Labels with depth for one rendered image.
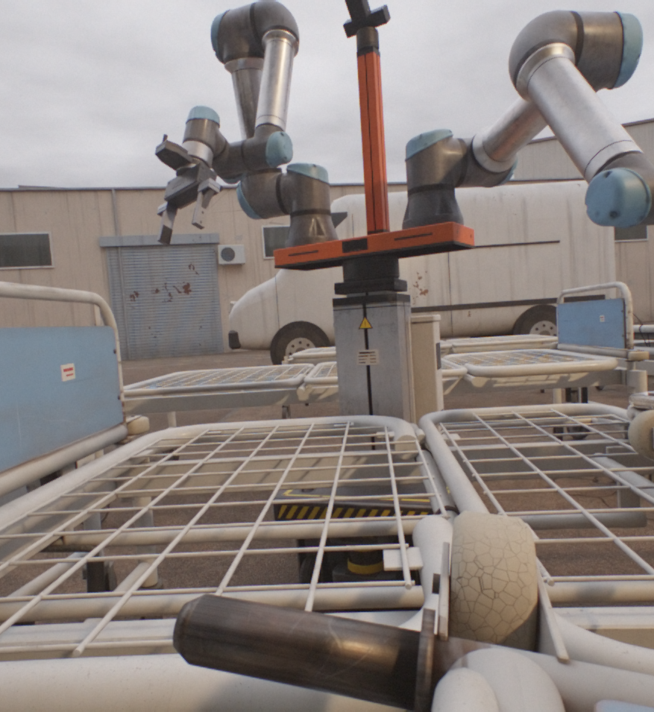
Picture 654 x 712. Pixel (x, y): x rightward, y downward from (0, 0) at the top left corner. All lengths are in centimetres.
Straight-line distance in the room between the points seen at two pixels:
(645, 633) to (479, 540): 31
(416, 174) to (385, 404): 57
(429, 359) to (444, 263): 648
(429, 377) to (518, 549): 140
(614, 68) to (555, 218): 748
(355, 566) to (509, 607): 120
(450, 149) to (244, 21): 64
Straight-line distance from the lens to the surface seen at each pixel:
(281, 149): 146
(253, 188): 169
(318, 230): 160
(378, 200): 161
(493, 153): 146
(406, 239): 142
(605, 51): 121
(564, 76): 106
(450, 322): 807
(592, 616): 53
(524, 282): 839
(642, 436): 82
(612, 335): 249
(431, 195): 144
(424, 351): 161
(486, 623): 23
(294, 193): 163
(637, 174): 89
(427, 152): 147
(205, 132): 147
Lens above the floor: 69
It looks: 4 degrees down
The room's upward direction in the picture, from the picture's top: 4 degrees counter-clockwise
